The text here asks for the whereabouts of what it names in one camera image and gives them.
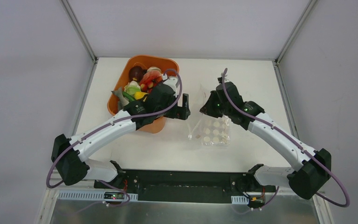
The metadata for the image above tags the clear zip top bag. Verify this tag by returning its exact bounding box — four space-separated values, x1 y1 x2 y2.
187 83 231 146

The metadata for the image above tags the yellow toy corn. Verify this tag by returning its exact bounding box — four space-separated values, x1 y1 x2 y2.
133 91 149 100

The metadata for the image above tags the white toy cauliflower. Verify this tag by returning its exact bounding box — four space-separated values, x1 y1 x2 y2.
124 81 141 96

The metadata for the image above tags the grey toy fish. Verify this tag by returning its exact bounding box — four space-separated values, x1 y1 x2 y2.
111 87 129 110

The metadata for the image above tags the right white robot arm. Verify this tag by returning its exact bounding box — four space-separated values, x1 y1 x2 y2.
200 77 331 199

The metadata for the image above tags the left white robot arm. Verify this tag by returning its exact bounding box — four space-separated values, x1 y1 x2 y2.
46 75 190 189

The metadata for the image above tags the toy watermelon slice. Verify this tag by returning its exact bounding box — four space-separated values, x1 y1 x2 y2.
139 70 162 88

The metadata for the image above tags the green toy cucumber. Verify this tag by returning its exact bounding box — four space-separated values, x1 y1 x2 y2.
122 91 136 102

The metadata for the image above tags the dark red toy apple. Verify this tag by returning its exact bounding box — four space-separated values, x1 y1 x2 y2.
128 66 145 83

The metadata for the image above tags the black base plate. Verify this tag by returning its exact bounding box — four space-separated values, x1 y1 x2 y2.
109 169 276 203

